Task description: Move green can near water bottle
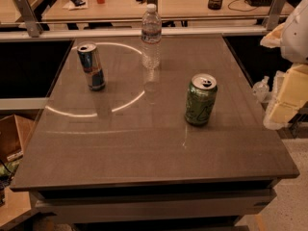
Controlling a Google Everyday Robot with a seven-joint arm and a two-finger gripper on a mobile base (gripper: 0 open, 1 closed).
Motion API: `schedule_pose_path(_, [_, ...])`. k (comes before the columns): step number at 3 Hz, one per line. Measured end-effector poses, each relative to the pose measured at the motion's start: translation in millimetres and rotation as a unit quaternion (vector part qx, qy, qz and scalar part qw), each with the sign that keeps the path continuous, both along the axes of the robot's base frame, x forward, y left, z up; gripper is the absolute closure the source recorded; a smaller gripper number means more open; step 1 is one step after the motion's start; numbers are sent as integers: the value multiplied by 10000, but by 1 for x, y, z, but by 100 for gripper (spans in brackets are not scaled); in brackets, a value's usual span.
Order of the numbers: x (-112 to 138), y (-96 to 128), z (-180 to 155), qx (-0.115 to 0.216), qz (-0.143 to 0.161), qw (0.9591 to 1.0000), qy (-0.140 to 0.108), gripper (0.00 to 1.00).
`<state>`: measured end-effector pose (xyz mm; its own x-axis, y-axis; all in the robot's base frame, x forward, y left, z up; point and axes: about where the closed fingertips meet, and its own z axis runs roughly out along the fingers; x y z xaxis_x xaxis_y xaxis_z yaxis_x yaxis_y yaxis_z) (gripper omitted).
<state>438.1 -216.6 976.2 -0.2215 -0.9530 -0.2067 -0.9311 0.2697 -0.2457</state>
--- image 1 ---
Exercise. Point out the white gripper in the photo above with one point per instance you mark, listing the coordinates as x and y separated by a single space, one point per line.
296 36

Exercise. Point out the green soda can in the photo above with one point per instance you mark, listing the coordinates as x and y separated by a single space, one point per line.
201 97

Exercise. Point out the small clear sanitizer bottle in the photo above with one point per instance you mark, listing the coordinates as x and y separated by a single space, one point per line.
261 89

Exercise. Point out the clear plastic water bottle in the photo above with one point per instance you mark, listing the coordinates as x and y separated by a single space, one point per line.
151 35

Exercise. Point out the blue silver energy drink can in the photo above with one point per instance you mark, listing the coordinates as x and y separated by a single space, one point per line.
90 62

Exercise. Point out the black mesh cup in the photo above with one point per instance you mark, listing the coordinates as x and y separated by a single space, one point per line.
214 4

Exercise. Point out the cardboard box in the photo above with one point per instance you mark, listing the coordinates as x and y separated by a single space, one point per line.
15 132

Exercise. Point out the right metal bracket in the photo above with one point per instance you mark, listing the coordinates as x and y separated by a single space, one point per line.
272 19

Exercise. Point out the left metal bracket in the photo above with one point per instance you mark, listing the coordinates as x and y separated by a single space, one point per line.
32 25

